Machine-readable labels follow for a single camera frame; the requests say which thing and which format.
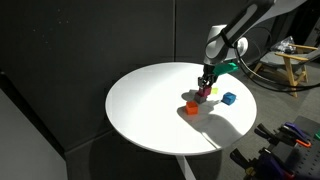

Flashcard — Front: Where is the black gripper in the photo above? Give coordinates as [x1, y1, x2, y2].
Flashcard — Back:
[197, 63, 220, 89]

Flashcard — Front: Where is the magenta cube block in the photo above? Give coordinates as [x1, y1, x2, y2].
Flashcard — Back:
[198, 85, 213, 98]

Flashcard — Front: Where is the blue cube block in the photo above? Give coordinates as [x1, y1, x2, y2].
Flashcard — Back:
[221, 91, 238, 107]

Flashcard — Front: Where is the orange cube block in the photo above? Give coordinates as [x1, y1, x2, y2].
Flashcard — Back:
[184, 100, 200, 116]

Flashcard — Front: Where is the grey chair cushion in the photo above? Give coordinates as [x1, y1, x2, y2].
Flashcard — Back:
[259, 49, 320, 73]

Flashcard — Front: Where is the black spring clamp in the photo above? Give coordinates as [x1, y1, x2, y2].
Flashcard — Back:
[229, 147, 264, 176]

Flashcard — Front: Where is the clear plastic bag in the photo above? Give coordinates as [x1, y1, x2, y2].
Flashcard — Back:
[270, 35, 297, 54]

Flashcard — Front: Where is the purple clamp with orange tip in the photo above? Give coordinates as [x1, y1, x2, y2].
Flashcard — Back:
[279, 121, 313, 149]

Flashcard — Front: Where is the purple clamp with red tip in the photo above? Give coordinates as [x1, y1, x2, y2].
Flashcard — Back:
[257, 148, 297, 180]

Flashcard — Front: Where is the perforated pegboard cart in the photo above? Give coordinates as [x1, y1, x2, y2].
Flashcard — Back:
[266, 115, 320, 180]

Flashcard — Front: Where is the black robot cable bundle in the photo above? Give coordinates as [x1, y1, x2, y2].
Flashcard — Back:
[233, 24, 320, 91]

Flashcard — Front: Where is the wooden armchair frame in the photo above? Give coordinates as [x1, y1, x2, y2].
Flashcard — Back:
[248, 42, 320, 99]

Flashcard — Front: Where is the white table pedestal leg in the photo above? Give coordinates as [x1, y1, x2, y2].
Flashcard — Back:
[175, 154, 198, 180]

